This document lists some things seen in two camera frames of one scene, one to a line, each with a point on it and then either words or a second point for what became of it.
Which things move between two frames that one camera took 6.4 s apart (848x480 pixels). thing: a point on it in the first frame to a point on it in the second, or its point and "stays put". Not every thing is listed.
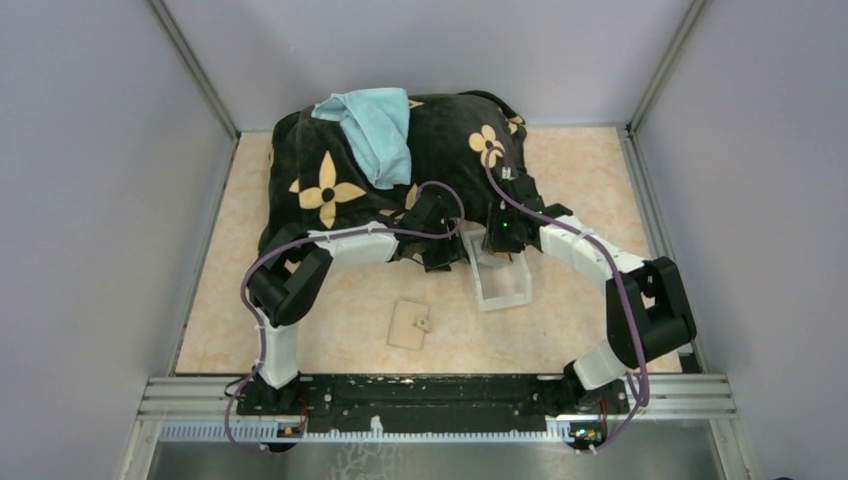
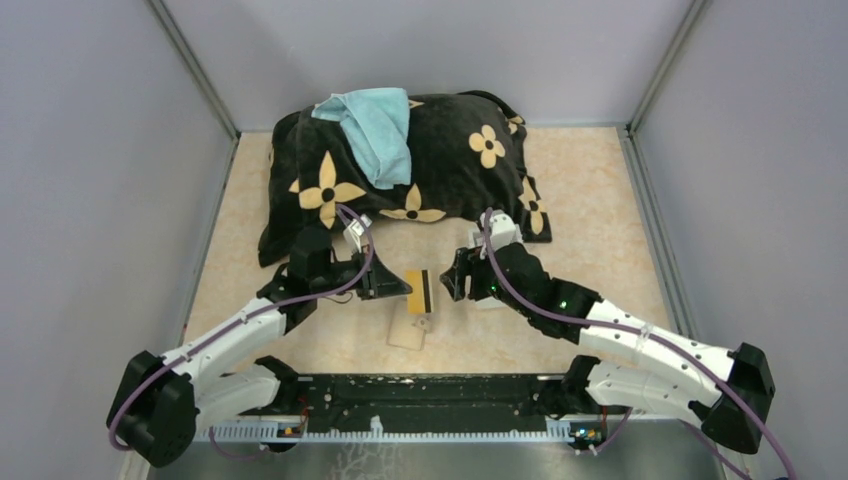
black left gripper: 451,253 to 379,282
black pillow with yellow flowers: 467,149 stays put
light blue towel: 377,120 stays put
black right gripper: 493,241 to 466,261
